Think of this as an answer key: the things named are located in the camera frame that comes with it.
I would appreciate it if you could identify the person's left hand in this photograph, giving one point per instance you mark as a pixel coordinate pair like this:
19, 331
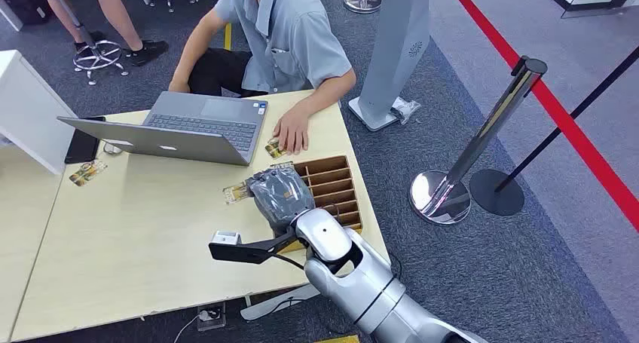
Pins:
293, 131

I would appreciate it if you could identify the person's right hand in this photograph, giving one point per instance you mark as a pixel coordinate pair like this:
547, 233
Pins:
179, 86

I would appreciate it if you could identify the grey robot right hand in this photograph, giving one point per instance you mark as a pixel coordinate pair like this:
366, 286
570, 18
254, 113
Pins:
279, 196

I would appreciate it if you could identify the person's left forearm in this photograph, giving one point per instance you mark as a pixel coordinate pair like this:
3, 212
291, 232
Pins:
327, 93

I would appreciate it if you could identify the person's right forearm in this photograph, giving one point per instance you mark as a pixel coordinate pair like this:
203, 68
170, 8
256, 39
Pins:
187, 61

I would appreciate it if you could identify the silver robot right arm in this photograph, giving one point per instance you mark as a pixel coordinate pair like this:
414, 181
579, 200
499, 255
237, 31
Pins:
369, 286

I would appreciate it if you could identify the brown slotted card organizer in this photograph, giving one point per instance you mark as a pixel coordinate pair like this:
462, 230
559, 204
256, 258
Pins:
332, 188

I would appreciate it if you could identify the standing person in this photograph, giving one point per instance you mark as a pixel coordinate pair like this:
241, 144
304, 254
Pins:
117, 16

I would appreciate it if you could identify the seated person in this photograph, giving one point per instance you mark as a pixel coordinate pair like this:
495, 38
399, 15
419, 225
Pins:
289, 36

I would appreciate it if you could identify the grey open laptop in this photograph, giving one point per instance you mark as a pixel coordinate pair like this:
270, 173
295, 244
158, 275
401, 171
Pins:
199, 126

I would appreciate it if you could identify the yellow floor strip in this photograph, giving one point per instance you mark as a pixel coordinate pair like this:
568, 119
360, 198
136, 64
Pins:
227, 37

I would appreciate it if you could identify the black stool chrome base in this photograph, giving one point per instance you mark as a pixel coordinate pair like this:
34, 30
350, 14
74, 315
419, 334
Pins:
97, 55

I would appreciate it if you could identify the white table foot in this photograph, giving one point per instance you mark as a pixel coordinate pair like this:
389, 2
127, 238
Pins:
279, 303

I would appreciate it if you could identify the black smartphone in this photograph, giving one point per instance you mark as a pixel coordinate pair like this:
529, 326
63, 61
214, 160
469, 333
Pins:
84, 143

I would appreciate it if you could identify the clear plastic bag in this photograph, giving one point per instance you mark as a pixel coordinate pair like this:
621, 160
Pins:
407, 108

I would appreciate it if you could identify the grey kiosk stand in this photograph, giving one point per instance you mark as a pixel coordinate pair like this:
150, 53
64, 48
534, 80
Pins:
394, 56

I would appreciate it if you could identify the floor power socket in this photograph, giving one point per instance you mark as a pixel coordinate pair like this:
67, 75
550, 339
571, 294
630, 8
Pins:
210, 316

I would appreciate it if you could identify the white cabinet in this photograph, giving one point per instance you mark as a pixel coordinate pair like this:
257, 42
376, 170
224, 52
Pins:
30, 106

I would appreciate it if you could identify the yellow floor marker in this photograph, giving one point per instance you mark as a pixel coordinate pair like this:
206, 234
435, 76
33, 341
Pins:
338, 339

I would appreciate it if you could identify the red floor tape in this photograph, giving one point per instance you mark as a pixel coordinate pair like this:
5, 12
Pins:
559, 116

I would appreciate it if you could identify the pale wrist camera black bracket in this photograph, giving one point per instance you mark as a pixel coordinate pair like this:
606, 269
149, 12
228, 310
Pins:
239, 251

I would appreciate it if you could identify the chrome stanchion post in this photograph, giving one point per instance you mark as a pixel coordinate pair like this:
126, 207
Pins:
479, 141

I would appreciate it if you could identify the black stanchion post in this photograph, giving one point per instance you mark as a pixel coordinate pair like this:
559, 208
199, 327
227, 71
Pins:
496, 193

